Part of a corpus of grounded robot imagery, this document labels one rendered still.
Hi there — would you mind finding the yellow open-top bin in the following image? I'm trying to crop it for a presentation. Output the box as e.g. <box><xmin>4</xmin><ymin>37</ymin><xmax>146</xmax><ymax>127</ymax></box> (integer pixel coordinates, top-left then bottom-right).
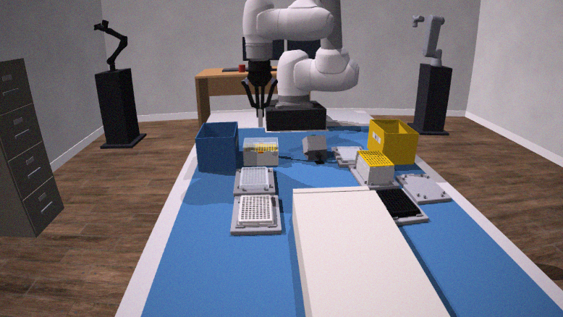
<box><xmin>367</xmin><ymin>119</ymin><xmax>419</xmax><ymax>165</ymax></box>

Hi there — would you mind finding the blue open-top bin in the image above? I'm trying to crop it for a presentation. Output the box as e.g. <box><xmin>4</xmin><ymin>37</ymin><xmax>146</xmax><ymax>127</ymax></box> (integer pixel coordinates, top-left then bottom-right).
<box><xmin>195</xmin><ymin>122</ymin><xmax>238</xmax><ymax>172</ymax></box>

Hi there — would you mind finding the blue bench mat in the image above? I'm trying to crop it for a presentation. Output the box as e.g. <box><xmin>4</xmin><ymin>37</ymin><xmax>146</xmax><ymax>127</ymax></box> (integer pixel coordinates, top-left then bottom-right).
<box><xmin>141</xmin><ymin>126</ymin><xmax>563</xmax><ymax>317</ymax></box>

